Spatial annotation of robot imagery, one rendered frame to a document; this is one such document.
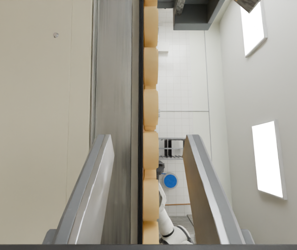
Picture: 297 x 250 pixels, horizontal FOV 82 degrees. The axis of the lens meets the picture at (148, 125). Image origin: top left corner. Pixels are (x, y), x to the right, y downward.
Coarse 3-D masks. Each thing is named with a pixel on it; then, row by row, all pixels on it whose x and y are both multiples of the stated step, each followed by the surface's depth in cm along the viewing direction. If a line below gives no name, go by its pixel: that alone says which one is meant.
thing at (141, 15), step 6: (138, 126) 18; (138, 132) 18; (138, 138) 18; (138, 144) 18; (138, 150) 18; (138, 156) 18; (138, 162) 18; (138, 168) 18; (138, 174) 18; (138, 180) 18; (138, 186) 17; (138, 192) 17; (138, 198) 17; (138, 204) 17; (138, 210) 17; (138, 216) 17; (138, 222) 17; (138, 228) 17; (138, 234) 17; (138, 240) 17
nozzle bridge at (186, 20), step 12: (168, 0) 74; (180, 0) 64; (192, 0) 71; (204, 0) 71; (216, 0) 62; (180, 12) 71; (192, 12) 72; (204, 12) 72; (216, 12) 66; (180, 24) 73; (192, 24) 73; (204, 24) 73
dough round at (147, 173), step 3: (144, 171) 27; (147, 171) 27; (150, 171) 27; (153, 171) 27; (144, 174) 26; (147, 174) 26; (150, 174) 26; (153, 174) 26; (144, 177) 26; (147, 177) 26; (150, 177) 26; (153, 177) 26
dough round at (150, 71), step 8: (144, 48) 22; (152, 48) 22; (144, 56) 21; (152, 56) 21; (144, 64) 21; (152, 64) 21; (144, 72) 21; (152, 72) 21; (144, 80) 22; (152, 80) 22
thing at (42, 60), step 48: (0, 0) 22; (48, 0) 22; (96, 0) 23; (0, 48) 22; (48, 48) 22; (96, 48) 23; (0, 96) 22; (48, 96) 22; (0, 144) 21; (48, 144) 21; (0, 192) 21; (48, 192) 21; (0, 240) 20
